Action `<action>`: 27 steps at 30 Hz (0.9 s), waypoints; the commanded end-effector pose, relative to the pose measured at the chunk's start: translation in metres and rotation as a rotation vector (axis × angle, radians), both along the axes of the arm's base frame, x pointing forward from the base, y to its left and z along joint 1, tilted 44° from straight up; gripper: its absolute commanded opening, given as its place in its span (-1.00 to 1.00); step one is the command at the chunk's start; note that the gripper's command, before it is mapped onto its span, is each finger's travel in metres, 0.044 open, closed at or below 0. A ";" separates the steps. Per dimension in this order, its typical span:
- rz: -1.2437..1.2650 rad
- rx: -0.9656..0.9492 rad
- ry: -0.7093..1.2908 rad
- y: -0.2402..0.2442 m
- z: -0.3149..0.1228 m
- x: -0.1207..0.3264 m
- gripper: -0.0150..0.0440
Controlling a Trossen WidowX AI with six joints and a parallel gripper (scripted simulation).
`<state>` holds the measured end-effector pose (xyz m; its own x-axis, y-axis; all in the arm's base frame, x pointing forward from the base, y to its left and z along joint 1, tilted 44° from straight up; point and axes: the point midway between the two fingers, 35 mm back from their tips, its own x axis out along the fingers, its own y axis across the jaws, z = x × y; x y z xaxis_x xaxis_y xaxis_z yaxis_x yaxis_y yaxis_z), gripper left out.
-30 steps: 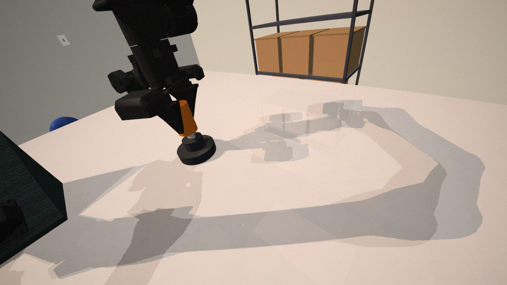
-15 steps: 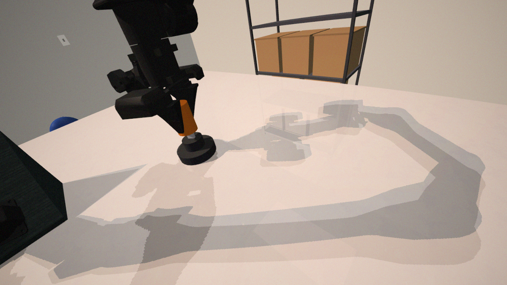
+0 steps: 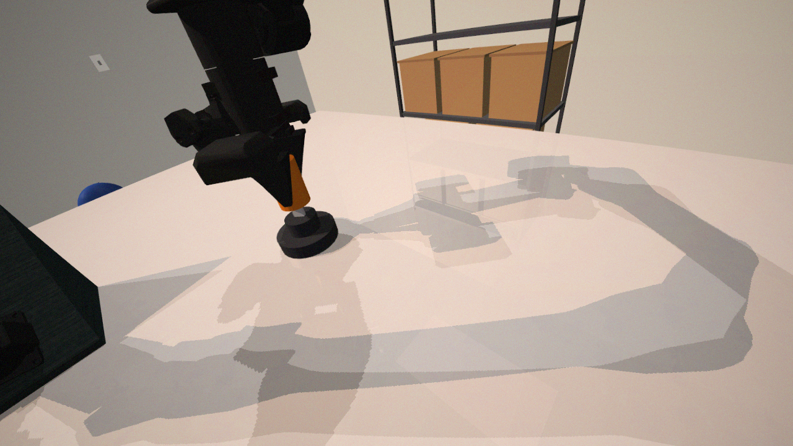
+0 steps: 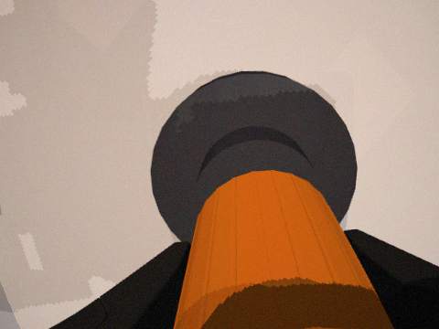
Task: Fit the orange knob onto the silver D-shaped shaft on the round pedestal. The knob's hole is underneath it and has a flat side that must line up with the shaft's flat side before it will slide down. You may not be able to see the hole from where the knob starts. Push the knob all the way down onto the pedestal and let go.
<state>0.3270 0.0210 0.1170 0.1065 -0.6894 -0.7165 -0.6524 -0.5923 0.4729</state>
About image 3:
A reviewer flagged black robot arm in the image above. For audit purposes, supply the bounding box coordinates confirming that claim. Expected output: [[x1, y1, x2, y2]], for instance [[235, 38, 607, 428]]
[[0, 0, 311, 385]]

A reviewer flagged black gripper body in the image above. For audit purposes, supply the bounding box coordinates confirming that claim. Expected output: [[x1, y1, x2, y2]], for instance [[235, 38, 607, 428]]
[[193, 58, 311, 185]]

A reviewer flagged orange knob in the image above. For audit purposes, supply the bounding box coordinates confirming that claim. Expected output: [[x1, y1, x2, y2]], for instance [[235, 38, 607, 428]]
[[278, 155, 310, 211]]

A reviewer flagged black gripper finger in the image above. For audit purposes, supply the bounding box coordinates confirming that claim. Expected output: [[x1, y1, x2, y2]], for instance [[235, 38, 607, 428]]
[[275, 128, 306, 175], [252, 151, 293, 207]]

